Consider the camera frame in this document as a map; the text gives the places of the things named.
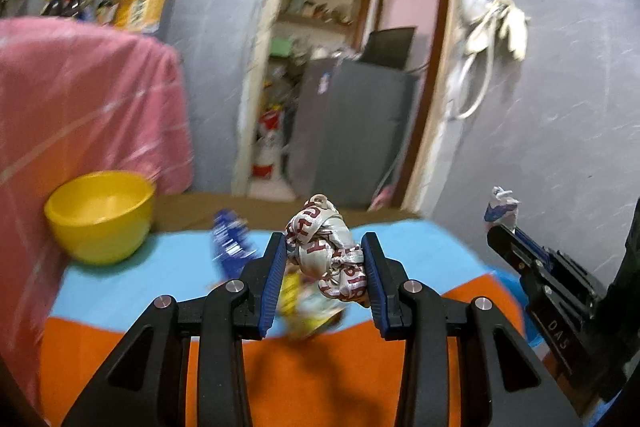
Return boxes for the dark sauce bottle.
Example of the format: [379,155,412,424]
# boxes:
[96,0,115,26]

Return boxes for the pink checked cloth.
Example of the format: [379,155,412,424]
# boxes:
[0,17,193,404]

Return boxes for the yellow plastic bowl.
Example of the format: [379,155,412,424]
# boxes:
[43,170,155,265]

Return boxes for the green box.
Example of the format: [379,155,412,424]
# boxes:
[269,37,293,57]

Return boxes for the yellow red seasoning packet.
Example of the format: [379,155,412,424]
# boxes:
[278,271,345,340]

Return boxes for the white blue wrapper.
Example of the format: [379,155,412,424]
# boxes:
[484,186,520,232]

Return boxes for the white rubber gloves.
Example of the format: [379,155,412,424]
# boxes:
[464,0,529,62]

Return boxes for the blue orange table cloth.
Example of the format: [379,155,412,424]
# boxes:
[40,220,538,426]

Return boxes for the red white rice sack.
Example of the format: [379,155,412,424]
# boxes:
[252,104,284,180]

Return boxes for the blue snack wrapper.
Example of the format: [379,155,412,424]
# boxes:
[212,209,257,280]

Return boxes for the brown under cloth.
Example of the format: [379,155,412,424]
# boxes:
[152,192,421,233]

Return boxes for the red white wrapper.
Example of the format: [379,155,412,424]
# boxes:
[284,194,370,308]

